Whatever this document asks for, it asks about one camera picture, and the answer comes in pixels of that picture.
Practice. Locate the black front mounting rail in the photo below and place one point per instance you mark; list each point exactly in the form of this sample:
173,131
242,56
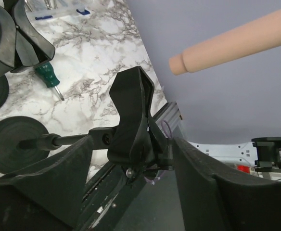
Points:
106,199

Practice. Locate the beige microphone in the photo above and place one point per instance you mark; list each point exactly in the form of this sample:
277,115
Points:
256,36

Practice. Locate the black stand holding beige microphone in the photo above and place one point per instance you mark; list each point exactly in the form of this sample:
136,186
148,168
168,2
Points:
136,143

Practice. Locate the green handled screwdriver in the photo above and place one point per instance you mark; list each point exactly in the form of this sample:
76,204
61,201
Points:
46,73

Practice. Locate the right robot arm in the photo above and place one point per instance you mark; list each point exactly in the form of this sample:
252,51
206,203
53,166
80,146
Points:
260,157

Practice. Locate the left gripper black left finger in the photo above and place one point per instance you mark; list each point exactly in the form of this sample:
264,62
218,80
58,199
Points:
47,195

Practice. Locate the clear plastic screw box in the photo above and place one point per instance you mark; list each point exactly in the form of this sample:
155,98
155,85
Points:
48,9

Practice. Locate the black stand holding teal microphone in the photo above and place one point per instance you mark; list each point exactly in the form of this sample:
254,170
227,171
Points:
21,46

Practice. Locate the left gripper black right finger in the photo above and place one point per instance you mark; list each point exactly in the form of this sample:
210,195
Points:
216,197

